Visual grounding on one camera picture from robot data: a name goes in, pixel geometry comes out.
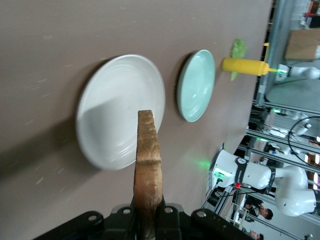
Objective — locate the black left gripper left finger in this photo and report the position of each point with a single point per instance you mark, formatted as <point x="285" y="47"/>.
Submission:
<point x="120" y="225"/>

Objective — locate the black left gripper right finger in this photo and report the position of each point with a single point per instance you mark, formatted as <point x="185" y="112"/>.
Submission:
<point x="175" y="225"/>

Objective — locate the brown bread slice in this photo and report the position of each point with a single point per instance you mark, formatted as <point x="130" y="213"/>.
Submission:
<point x="147" y="162"/>

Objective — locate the yellow squeeze bottle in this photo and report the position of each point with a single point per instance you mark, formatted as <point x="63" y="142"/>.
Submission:
<point x="240" y="66"/>

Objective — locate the green lettuce leaf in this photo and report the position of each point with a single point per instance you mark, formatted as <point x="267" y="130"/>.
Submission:
<point x="240" y="48"/>

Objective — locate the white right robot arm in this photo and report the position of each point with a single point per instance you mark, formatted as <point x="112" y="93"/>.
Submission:
<point x="255" y="175"/>

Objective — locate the beige plate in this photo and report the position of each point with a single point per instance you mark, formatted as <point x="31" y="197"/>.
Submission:
<point x="112" y="100"/>

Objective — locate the green plate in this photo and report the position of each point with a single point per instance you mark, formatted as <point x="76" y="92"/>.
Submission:
<point x="197" y="85"/>

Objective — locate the person with black hair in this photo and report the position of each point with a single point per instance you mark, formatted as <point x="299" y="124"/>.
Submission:
<point x="266" y="213"/>
<point x="257" y="235"/>

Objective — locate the brown cardboard box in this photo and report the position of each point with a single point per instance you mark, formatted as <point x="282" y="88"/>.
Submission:
<point x="302" y="45"/>

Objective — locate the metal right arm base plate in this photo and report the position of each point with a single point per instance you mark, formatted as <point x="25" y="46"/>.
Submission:
<point x="209" y="183"/>

